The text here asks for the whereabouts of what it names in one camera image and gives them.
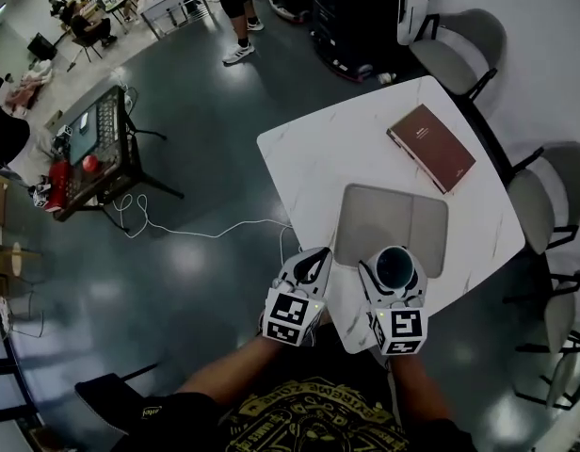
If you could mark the white cup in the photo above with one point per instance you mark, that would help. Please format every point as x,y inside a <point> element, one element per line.
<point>394,271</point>

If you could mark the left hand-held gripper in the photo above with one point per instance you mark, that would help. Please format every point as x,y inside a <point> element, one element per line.
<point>294,316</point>

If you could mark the grey chair with black legs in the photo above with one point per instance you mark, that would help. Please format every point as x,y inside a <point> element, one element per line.
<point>459,50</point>
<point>535,200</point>
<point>565,313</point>

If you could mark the person's left forearm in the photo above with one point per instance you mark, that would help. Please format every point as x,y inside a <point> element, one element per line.
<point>224,370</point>

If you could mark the idle hand-held gripper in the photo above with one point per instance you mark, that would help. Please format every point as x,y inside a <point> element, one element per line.
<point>64,133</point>
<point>39,196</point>

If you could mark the black chair with white stitching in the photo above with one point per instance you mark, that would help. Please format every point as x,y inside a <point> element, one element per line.
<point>106,408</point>

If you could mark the black case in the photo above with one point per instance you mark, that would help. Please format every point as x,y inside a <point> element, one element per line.
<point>41,46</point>

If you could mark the grey rectangular tray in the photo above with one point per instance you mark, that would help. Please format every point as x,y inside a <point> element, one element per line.
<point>389,219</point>

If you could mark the white metal table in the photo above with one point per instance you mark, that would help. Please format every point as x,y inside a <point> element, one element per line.
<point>172,3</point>

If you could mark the black-framed window wall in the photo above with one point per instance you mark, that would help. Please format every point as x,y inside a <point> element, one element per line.
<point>7,370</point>

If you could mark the black equipment cart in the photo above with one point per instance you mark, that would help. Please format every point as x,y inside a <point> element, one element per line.
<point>106,149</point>

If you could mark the red ball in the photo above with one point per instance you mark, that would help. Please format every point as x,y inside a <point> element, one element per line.
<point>90,163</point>

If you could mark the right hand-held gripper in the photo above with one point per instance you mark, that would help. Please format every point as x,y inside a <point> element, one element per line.
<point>398,327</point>

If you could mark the person's right forearm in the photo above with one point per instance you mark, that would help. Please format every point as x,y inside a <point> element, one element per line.
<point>417,389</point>

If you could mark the brown hardcover book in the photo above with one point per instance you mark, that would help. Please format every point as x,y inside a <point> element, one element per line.
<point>433,146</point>

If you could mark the round wooden stool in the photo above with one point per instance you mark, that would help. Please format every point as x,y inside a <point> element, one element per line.
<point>17,258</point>

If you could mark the person's black printed shirt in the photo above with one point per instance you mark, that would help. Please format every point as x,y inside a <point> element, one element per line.
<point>318,417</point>

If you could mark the red book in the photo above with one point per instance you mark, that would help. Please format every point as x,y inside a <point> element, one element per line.
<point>57,184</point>

